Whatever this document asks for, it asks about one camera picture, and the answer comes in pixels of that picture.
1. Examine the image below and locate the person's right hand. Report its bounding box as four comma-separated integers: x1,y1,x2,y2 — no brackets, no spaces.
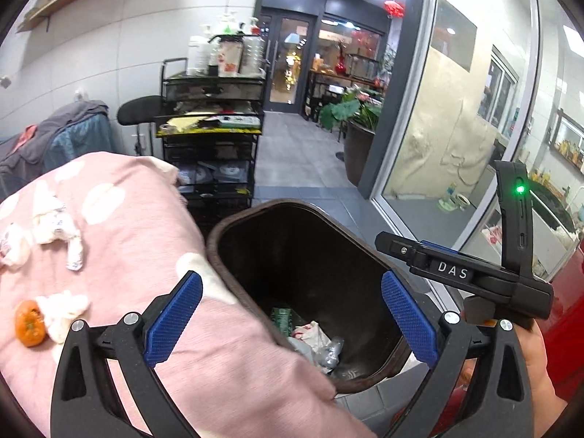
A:
517,323,558,426

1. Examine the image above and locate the dark brown trash bin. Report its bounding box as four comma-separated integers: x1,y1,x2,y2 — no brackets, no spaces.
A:
206,198,428,396

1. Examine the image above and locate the grey clothes pile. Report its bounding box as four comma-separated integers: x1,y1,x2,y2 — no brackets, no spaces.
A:
0,100,113,202

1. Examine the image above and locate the dark hall table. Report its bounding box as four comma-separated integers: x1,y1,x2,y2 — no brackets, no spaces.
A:
305,66,389,122

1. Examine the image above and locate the green label pump bottle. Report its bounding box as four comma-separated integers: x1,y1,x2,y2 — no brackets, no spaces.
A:
214,11,243,38

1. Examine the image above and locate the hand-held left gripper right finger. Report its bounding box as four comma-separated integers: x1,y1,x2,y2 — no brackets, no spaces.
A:
380,270,535,438

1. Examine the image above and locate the black round stool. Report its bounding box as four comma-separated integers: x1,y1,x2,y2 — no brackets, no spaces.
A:
117,95,165,156

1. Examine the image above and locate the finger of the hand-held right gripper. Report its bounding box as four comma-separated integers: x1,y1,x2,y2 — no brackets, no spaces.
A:
374,231,428,264
419,239,503,272

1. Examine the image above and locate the black trolley cart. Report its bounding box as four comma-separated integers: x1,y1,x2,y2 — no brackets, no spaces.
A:
154,57,266,240

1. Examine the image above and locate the person's red clothing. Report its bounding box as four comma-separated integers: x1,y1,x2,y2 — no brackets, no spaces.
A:
543,278,584,404

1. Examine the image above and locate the red cloth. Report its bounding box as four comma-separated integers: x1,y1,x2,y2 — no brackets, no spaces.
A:
14,125,38,151

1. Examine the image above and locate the small orange tangerine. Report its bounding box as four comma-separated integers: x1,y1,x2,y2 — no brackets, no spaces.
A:
15,300,47,348

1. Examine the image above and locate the yellow cloth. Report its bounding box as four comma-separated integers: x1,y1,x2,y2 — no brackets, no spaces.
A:
157,116,202,138

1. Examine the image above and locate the clear ribbed plastic bottle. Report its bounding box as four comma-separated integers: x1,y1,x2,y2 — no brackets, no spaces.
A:
241,34,266,78

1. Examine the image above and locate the pink polka dot blanket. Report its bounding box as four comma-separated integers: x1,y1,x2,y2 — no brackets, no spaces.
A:
0,151,379,438

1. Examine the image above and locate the glass double door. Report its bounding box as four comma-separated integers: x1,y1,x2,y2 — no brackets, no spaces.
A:
257,6,319,113

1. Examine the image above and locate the clear plastic wrapper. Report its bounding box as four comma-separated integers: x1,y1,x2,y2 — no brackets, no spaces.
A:
314,337,346,369

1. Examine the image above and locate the white power strip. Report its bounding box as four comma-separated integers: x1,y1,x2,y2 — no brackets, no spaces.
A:
218,116,261,128

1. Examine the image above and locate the white red printed plastic bag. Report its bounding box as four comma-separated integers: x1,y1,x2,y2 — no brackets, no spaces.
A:
292,321,332,350

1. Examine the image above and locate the red and white paper cup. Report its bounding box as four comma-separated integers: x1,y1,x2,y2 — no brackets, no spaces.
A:
218,39,242,78

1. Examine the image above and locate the white paper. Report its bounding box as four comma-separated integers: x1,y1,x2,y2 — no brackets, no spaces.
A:
27,182,86,271

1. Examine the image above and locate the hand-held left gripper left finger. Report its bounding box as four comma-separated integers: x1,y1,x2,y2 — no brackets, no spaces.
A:
50,270,204,438

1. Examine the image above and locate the white tissue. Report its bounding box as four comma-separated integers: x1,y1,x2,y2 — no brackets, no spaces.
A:
36,292,90,344

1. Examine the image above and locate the potted green plant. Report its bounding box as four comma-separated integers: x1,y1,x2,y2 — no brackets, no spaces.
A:
318,86,385,188

